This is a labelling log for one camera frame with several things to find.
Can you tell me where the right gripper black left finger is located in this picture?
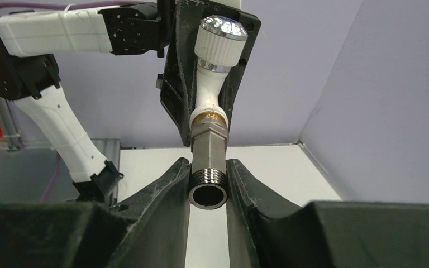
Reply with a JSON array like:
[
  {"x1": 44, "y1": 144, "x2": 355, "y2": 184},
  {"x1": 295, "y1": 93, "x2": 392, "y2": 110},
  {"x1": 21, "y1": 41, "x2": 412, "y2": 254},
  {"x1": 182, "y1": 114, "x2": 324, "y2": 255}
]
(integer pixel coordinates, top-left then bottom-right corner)
[{"x1": 0, "y1": 158, "x2": 191, "y2": 267}]

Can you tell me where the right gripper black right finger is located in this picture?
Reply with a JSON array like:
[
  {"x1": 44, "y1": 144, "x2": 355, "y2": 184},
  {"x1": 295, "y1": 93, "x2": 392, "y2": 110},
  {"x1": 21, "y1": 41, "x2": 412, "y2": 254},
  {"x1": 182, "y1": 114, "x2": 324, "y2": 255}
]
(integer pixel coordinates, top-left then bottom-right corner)
[{"x1": 227, "y1": 159, "x2": 429, "y2": 267}]

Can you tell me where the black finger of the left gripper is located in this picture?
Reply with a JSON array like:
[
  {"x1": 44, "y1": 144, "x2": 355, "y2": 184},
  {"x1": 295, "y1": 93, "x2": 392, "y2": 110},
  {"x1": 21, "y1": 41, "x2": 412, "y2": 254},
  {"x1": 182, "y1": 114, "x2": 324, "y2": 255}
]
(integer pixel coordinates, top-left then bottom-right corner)
[
  {"x1": 160, "y1": 1, "x2": 200, "y2": 147},
  {"x1": 218, "y1": 7, "x2": 262, "y2": 128}
]

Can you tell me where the white faucet with chrome knob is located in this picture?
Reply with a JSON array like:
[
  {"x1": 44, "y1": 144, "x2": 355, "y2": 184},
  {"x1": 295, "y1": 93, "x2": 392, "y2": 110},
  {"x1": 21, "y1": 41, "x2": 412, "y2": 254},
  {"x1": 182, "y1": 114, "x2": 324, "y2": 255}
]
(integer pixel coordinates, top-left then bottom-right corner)
[{"x1": 190, "y1": 15, "x2": 248, "y2": 126}]

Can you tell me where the metal tee pipe fitting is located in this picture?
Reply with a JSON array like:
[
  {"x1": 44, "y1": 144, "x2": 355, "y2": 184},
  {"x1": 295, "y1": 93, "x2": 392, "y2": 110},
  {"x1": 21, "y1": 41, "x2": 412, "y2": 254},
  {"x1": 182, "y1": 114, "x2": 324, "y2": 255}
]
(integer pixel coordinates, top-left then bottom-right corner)
[{"x1": 188, "y1": 119, "x2": 228, "y2": 210}]

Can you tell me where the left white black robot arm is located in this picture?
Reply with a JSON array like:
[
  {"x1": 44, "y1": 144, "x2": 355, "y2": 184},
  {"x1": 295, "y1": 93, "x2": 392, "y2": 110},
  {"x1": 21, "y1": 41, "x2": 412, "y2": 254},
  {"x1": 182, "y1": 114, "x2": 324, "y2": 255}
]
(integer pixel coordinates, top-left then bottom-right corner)
[{"x1": 0, "y1": 1, "x2": 261, "y2": 205}]

